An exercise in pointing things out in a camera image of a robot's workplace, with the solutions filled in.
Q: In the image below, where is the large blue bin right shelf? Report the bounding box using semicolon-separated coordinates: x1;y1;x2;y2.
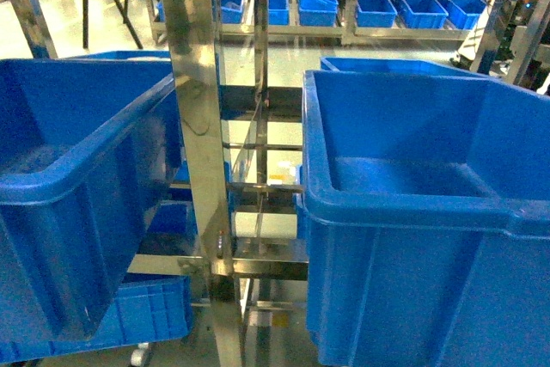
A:
302;70;549;366

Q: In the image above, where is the large blue bin shelf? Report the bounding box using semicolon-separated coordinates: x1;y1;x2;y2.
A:
302;70;549;366
1;59;183;342

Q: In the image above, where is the large blue bin left shelf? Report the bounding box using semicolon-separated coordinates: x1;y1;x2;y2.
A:
1;59;183;342

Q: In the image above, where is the blue bin lower left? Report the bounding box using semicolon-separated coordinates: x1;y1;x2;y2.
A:
1;274;193;364

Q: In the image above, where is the steel shelf upright post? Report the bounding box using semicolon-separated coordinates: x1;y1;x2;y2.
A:
163;0;244;366

